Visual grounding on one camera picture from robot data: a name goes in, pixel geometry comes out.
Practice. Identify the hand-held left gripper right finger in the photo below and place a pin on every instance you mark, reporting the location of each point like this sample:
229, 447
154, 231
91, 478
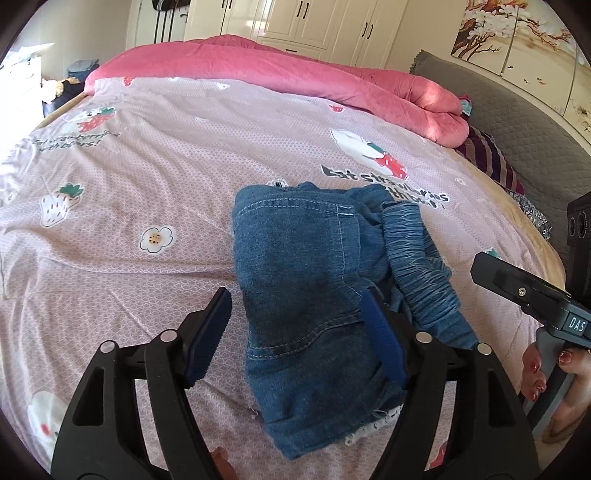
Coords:
383, 337

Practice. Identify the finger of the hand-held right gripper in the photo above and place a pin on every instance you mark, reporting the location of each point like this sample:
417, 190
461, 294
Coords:
508, 281

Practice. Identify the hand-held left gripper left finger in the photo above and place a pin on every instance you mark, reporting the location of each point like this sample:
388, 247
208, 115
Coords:
210, 332

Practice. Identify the blue denim pants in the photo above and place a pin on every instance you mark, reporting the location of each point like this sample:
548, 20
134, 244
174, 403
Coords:
300, 277

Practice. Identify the person's right hand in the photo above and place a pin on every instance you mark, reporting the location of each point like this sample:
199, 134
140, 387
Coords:
575, 397

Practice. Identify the person's left hand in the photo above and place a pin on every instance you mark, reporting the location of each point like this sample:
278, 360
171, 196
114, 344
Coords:
224, 466

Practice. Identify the beige bed sheet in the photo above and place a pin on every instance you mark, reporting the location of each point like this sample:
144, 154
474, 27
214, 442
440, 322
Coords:
524, 233

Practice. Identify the dark patterned cloth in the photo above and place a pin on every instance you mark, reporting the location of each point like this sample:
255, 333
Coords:
531, 212

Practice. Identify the black speaker box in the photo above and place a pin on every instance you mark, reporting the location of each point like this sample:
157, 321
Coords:
579, 230

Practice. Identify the purple striped pillow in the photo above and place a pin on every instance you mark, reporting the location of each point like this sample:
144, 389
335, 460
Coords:
489, 157

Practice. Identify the pink strawberry printed bed sheet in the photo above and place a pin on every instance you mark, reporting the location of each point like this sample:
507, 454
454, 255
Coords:
161, 184

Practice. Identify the grey padded headboard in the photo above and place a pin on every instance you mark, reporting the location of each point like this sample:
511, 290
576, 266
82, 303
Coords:
508, 115

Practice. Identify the pink quilt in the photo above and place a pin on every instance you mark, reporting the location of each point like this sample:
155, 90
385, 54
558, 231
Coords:
277, 69

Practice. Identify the beige plush toy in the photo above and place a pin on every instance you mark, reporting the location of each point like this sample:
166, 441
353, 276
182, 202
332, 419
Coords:
55, 87

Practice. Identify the blue cloth pile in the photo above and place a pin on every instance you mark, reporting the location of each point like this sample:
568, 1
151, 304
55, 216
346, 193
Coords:
83, 70

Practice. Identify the white dresser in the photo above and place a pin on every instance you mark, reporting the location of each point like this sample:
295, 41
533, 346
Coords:
23, 83

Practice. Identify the cream wardrobe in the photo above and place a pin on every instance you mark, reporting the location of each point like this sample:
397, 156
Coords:
295, 23

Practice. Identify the floral wall painting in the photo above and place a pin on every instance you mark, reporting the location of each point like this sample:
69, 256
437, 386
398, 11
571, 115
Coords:
531, 37

